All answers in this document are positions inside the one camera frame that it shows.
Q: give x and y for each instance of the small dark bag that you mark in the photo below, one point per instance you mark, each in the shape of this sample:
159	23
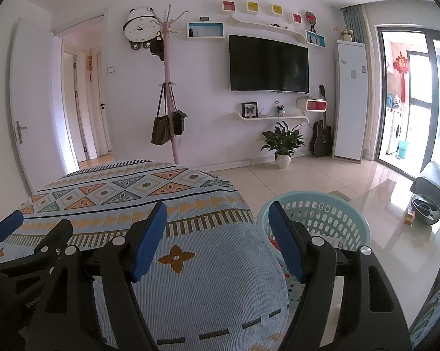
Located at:
179	122

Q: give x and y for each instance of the round fan ornament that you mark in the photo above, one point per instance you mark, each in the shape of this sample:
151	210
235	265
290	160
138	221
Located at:
310	18

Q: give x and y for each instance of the red hanging charm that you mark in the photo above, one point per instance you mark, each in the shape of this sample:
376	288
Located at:
90	65

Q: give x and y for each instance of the small shelf figurine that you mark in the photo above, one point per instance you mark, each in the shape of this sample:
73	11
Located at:
279	110

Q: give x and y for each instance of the brown tote bag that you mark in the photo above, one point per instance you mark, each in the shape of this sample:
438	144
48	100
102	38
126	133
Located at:
161	129

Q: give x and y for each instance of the red and white wall box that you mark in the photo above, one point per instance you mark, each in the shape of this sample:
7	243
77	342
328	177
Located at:
315	106

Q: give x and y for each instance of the black wall television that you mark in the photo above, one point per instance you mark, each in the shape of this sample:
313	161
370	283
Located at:
269	62

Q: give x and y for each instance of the black acoustic guitar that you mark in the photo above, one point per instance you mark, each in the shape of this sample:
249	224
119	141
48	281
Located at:
321	139

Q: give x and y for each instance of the patterned blue blanket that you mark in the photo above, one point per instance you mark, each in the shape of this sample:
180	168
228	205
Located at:
205	259

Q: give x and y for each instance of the small orange box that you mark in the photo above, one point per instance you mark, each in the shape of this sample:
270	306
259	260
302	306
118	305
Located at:
410	218

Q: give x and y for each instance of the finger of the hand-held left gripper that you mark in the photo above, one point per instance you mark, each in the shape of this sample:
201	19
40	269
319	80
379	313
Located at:
8	225
55	237

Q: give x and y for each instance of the small blue box shelf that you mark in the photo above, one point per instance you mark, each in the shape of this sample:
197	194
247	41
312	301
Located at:
315	39

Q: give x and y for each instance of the butterfly picture frame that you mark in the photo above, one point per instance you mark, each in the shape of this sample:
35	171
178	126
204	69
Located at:
249	109

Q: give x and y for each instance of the teal bucket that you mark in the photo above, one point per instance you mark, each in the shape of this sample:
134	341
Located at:
404	150

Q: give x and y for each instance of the black cap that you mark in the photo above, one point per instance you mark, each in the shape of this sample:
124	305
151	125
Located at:
157	47

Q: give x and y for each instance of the dark sofa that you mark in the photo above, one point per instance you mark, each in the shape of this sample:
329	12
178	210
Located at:
437	182

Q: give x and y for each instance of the short curved white shelf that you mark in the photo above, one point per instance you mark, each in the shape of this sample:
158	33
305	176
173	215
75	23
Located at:
274	118

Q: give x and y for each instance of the black bowl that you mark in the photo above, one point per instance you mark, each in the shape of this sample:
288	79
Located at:
426	212

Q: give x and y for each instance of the long curved white shelf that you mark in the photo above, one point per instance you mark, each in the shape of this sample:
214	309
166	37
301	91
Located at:
267	27

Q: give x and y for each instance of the grey curtain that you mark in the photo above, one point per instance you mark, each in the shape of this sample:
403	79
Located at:
353	22

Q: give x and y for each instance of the red knot ornament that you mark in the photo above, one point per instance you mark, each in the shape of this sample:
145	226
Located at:
400	64

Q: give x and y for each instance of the white detergent bottle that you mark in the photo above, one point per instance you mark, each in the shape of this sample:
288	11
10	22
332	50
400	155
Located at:
398	102

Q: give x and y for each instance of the blue detergent bottle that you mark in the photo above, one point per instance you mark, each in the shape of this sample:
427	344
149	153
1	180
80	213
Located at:
389	100

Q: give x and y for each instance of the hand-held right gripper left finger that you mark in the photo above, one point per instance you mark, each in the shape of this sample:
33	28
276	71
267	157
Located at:
150	237

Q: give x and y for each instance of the pink coat rack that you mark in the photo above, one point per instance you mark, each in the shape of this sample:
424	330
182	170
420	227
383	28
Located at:
174	146

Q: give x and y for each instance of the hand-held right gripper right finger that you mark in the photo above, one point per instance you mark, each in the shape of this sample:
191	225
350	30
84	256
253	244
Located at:
285	241

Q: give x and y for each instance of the panda wall clock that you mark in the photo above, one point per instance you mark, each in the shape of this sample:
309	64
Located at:
139	29

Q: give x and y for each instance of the flower vase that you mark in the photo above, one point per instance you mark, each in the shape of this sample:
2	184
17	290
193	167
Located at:
347	34

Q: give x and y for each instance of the yellow wall cube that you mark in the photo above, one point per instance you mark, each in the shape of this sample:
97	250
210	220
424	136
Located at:
277	9
252	7

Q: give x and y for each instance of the white washing machine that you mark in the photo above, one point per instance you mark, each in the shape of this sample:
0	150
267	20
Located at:
394	131

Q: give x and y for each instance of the white standing air conditioner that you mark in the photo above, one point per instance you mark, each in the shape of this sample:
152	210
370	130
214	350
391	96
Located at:
349	109

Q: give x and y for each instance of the white router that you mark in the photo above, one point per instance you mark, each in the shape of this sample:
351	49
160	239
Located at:
315	95

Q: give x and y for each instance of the white box shelf blue inside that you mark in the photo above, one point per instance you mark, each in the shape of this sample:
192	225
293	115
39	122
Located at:
205	24

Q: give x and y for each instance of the small red wall cube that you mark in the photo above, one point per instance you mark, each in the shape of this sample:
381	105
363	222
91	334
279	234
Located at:
297	18

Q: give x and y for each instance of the teal plastic basket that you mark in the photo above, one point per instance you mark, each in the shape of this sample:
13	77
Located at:
326	212

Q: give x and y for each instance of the potted green plant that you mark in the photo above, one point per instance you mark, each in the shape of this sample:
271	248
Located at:
282	142

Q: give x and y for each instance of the white door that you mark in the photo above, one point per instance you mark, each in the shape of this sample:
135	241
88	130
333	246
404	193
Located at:
40	98

